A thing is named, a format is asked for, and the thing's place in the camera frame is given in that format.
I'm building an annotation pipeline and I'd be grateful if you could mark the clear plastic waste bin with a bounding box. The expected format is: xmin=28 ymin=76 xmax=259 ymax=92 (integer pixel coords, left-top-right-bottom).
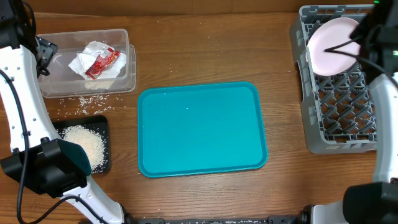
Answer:
xmin=39 ymin=29 xmax=136 ymax=98

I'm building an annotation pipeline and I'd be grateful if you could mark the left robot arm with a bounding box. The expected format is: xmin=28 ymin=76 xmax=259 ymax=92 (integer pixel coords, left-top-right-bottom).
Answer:
xmin=1 ymin=0 xmax=134 ymax=223

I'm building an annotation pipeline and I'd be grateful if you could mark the red sauce packet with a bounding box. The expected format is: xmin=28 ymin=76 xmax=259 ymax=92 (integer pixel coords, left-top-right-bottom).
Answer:
xmin=85 ymin=47 xmax=121 ymax=80

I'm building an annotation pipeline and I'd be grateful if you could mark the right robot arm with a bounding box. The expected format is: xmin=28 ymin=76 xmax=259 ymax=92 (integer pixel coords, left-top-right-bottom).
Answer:
xmin=290 ymin=0 xmax=397 ymax=224

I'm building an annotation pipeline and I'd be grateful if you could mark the large white plate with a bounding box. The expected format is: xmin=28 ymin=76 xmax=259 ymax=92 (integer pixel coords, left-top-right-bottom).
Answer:
xmin=307 ymin=17 xmax=360 ymax=77

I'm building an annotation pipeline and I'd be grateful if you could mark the teal plastic serving tray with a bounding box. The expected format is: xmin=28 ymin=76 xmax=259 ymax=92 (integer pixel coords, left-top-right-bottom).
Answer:
xmin=137 ymin=82 xmax=268 ymax=178

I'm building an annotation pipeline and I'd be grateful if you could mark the pile of white rice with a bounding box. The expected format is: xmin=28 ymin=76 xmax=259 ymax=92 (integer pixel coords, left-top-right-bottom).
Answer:
xmin=61 ymin=125 xmax=108 ymax=173

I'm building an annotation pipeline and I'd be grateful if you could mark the grey dishwasher rack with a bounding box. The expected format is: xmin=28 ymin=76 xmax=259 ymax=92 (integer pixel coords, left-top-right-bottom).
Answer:
xmin=289 ymin=4 xmax=377 ymax=154

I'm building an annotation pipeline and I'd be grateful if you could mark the black rectangular tray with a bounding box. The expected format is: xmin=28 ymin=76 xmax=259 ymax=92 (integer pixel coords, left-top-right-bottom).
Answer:
xmin=53 ymin=115 xmax=111 ymax=173

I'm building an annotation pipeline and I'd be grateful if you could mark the white napkin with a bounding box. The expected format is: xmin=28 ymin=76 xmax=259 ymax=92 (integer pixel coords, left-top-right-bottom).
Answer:
xmin=68 ymin=41 xmax=127 ymax=80

